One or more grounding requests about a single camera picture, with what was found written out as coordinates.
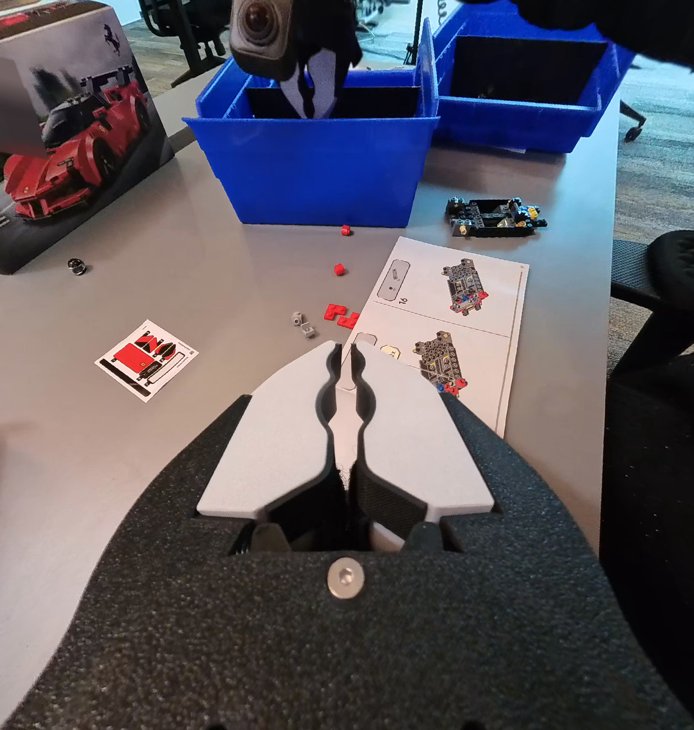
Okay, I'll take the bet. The black lego car chassis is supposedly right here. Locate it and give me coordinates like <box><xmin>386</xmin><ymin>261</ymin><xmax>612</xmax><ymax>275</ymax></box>
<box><xmin>444</xmin><ymin>195</ymin><xmax>549</xmax><ymax>240</ymax></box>

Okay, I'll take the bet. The blue plastic bin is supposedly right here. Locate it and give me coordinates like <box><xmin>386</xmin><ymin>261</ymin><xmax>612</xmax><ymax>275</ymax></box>
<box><xmin>182</xmin><ymin>17</ymin><xmax>442</xmax><ymax>227</ymax></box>
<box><xmin>431</xmin><ymin>0</ymin><xmax>636</xmax><ymax>155</ymax></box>

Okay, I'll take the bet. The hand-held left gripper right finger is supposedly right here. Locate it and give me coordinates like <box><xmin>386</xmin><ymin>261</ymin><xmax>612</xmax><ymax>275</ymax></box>
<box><xmin>350</xmin><ymin>342</ymin><xmax>496</xmax><ymax>523</ymax></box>

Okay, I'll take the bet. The black chair caster leg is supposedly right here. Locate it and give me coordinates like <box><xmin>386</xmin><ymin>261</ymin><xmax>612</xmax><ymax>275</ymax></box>
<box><xmin>619</xmin><ymin>99</ymin><xmax>648</xmax><ymax>142</ymax></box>

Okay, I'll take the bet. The lego instruction booklet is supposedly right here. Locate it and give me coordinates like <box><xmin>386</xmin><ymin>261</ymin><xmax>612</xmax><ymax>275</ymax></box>
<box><xmin>341</xmin><ymin>236</ymin><xmax>530</xmax><ymax>440</ymax></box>

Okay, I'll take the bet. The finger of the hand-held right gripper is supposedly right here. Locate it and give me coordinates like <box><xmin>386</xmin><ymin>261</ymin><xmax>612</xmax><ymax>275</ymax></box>
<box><xmin>308</xmin><ymin>48</ymin><xmax>343</xmax><ymax>119</ymax></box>
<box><xmin>279</xmin><ymin>67</ymin><xmax>315</xmax><ymax>121</ymax></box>

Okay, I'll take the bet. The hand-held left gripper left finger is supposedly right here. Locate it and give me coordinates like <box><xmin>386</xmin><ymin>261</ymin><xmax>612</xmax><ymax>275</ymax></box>
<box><xmin>196</xmin><ymin>340</ymin><xmax>342</xmax><ymax>521</ymax></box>

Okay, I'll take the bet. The red car lego set box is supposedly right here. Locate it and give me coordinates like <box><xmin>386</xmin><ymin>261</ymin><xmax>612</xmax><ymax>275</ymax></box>
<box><xmin>0</xmin><ymin>0</ymin><xmax>177</xmax><ymax>276</ymax></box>

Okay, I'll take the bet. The black office chair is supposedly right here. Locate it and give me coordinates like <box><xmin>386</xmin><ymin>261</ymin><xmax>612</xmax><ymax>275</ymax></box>
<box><xmin>601</xmin><ymin>228</ymin><xmax>694</xmax><ymax>730</ymax></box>
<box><xmin>136</xmin><ymin>0</ymin><xmax>229</xmax><ymax>87</ymax></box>

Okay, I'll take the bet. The lego sticker sheet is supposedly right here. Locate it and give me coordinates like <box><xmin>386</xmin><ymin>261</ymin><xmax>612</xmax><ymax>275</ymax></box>
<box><xmin>94</xmin><ymin>319</ymin><xmax>200</xmax><ymax>403</ymax></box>

